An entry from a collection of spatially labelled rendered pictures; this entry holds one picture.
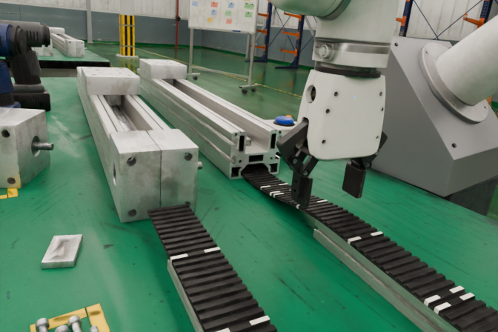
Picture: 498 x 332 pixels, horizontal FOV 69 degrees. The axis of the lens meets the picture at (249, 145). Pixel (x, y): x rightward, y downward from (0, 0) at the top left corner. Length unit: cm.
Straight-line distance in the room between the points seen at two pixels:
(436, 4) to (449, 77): 837
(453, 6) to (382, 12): 855
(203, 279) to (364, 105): 25
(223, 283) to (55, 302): 15
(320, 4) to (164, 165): 27
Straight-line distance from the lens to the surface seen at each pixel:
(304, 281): 42
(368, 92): 44
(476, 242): 60
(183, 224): 43
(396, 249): 44
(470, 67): 78
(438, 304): 39
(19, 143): 61
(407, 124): 73
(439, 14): 908
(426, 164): 72
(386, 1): 42
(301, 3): 37
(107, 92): 86
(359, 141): 45
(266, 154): 65
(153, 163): 48
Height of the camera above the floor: 103
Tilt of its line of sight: 18 degrees down
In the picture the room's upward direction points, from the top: 5 degrees clockwise
